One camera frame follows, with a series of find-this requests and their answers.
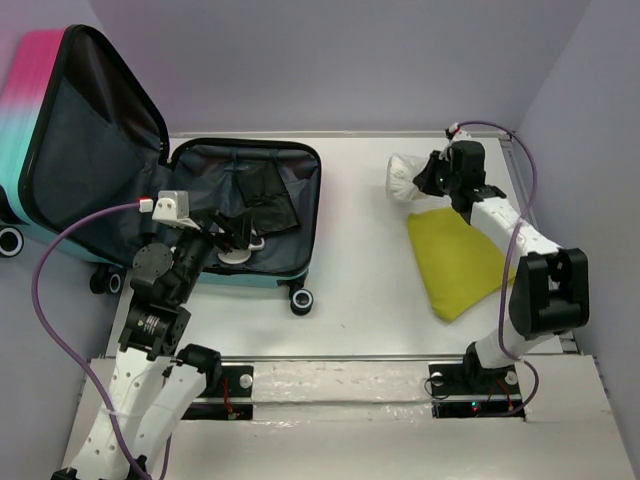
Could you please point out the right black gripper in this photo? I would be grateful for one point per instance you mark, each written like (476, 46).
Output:
(424, 178)

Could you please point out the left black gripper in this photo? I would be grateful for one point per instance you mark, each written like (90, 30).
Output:
(238, 231)

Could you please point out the white ceramic mug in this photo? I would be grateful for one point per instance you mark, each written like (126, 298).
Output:
(241, 256)

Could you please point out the black pouch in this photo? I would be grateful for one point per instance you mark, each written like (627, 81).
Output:
(267, 199)

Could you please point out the white bag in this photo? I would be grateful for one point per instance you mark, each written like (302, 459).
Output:
(400, 173)

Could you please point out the yellow cloth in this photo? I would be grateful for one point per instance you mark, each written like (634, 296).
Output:
(459, 266)

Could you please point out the pink and teal suitcase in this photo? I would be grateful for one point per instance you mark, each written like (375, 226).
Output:
(79, 134)

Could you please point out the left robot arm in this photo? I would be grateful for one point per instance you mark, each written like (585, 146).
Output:
(157, 381)

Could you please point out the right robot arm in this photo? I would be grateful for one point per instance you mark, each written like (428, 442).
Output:
(550, 291)

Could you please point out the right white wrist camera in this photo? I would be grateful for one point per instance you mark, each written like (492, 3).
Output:
(455, 133)

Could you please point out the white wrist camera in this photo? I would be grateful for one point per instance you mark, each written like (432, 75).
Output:
(455, 133)
(171, 207)

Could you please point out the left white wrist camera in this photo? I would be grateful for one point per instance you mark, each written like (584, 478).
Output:
(171, 207)

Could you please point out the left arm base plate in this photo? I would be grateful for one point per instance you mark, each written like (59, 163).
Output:
(229, 399)

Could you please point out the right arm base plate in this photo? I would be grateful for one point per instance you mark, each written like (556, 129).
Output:
(456, 395)

